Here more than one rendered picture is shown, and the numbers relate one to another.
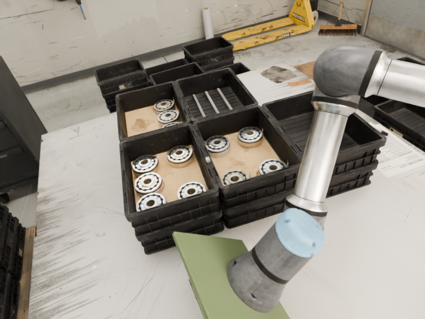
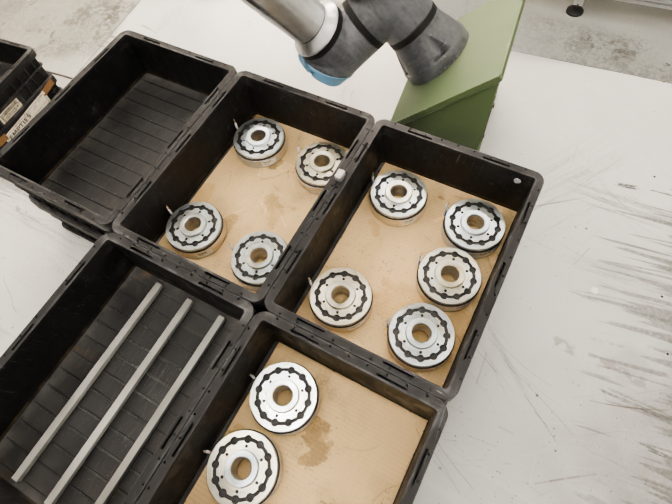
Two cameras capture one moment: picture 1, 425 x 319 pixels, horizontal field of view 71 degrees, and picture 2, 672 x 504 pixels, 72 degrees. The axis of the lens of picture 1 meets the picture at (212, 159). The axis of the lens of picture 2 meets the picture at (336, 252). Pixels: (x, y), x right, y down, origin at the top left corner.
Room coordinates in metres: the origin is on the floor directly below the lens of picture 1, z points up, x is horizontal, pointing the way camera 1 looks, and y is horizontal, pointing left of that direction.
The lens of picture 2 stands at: (1.10, 0.33, 1.56)
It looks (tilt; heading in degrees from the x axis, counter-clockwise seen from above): 63 degrees down; 227
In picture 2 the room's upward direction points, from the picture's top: 9 degrees counter-clockwise
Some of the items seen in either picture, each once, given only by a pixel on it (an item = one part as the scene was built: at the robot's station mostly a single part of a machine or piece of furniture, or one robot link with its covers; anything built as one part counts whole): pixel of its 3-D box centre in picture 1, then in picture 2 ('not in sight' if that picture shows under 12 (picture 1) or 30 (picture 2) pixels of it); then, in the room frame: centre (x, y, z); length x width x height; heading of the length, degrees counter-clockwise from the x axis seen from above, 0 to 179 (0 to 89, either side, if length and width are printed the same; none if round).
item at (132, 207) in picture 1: (167, 175); (407, 255); (0.79, 0.17, 0.87); 0.40 x 0.30 x 0.11; 10
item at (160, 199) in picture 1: (150, 204); (474, 224); (0.67, 0.23, 0.86); 0.10 x 0.10 x 0.01
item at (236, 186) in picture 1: (243, 143); (249, 174); (0.84, -0.12, 0.92); 0.40 x 0.30 x 0.02; 10
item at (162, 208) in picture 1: (164, 165); (409, 241); (0.79, 0.17, 0.92); 0.40 x 0.30 x 0.02; 10
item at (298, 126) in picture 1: (315, 133); (132, 137); (0.90, -0.42, 0.87); 0.40 x 0.30 x 0.11; 10
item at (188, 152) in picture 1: (179, 154); (340, 296); (0.91, 0.13, 0.86); 0.10 x 0.10 x 0.01
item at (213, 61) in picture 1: (210, 69); not in sight; (2.66, -0.11, 0.37); 0.40 x 0.30 x 0.45; 106
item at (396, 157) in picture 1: (381, 147); not in sight; (0.93, -0.74, 0.70); 0.33 x 0.23 x 0.01; 16
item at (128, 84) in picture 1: (127, 93); not in sight; (2.44, 0.66, 0.37); 0.40 x 0.30 x 0.45; 106
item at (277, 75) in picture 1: (277, 73); not in sight; (1.73, -0.50, 0.71); 0.22 x 0.19 x 0.01; 16
